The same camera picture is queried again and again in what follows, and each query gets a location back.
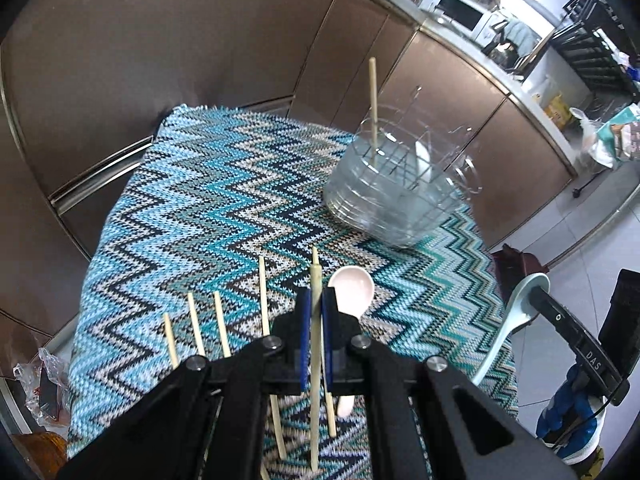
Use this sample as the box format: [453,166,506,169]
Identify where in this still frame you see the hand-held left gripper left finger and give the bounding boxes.
[56,287,313,480]

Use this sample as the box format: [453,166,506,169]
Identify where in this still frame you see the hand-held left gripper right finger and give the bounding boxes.
[322,287,581,480]

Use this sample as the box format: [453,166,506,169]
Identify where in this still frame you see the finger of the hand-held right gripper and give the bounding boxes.
[530,287,632,406]

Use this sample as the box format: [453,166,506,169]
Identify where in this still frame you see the wooden chopstick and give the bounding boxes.
[258,256,288,460]
[311,246,337,438]
[187,292,206,357]
[213,291,232,359]
[368,58,378,167]
[163,313,180,368]
[308,265,322,472]

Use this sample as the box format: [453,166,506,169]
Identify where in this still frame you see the light blue ceramic spoon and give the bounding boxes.
[471,272,551,386]

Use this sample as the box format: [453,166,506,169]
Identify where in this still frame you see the clear wire utensil holder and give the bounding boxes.
[322,87,483,248]

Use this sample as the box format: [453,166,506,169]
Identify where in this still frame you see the white ceramic spoon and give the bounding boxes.
[327,266,376,418]

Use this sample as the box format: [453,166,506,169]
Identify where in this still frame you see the person's blue shoe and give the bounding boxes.
[536,365,608,463]

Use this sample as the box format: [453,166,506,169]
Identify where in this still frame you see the dark red stool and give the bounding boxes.
[492,244,551,306]

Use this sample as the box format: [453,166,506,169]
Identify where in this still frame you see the blue zigzag knitted cloth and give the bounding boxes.
[66,104,518,480]

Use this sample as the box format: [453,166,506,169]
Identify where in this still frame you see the teal snack packet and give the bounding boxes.
[595,105,640,168]

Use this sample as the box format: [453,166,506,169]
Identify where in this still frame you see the translucent plastic bag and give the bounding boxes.
[570,107,603,171]

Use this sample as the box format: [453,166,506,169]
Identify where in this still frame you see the yellow packet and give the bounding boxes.
[542,92,573,128]

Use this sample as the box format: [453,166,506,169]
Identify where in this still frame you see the clear plastic bag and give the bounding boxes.
[14,347,71,427]

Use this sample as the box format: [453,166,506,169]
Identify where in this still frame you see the black dish rack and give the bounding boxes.
[547,0,633,106]

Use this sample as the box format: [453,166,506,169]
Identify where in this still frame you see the dark kettle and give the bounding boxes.
[485,40,521,68]

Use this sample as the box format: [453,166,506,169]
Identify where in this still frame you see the light blue towel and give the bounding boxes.
[502,19,543,58]

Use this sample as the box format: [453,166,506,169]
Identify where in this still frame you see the brown kitchen base cabinets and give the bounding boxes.
[0,0,577,356]

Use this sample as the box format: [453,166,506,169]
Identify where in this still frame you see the white kitchen countertop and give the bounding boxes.
[320,0,583,173]

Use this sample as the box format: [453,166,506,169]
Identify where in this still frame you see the white microwave oven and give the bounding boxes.
[434,0,493,43]

